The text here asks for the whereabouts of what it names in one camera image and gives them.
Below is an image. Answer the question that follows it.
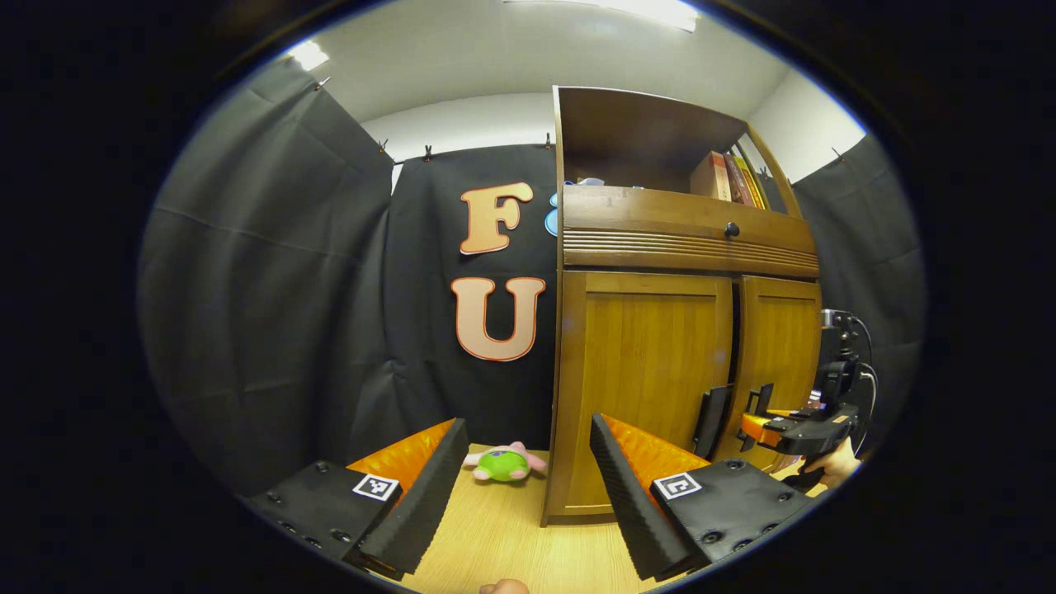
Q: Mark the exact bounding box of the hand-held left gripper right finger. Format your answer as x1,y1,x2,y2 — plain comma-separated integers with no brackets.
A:
589,414,826,582

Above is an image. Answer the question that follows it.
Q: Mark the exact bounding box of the black backdrop cloth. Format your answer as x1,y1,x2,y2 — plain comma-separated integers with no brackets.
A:
136,58,929,500

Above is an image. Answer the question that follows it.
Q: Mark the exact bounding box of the green and pink plush toy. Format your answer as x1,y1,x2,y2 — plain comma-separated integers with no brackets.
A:
463,441,548,483

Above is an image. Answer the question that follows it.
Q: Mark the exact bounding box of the red-brown book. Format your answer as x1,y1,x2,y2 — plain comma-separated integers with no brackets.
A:
724,153,756,207

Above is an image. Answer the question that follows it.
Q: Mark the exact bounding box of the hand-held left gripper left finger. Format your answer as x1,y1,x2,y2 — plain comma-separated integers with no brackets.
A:
235,417,469,582

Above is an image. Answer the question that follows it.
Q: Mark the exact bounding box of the tan book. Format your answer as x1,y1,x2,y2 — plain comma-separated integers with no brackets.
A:
690,151,733,201

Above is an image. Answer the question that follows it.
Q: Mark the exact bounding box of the wooden cabinet drawer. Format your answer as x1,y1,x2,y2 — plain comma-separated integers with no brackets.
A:
561,184,820,279

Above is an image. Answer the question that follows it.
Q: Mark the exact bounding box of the black door handle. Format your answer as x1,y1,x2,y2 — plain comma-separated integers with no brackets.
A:
693,384,732,460
740,383,775,453

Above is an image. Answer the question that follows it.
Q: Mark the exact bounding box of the wooden shoe cabinet door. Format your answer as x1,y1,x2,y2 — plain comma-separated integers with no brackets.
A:
577,272,733,508
714,276,823,471

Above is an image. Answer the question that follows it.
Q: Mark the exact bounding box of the wooden double-door shoe cabinet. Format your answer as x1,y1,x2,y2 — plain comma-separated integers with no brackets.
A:
540,85,823,527

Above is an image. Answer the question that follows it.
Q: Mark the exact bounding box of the yellow book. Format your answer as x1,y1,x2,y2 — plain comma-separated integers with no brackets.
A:
737,154,770,210

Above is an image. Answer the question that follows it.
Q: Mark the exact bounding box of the small ceiling light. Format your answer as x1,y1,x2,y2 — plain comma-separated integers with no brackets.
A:
287,40,331,72

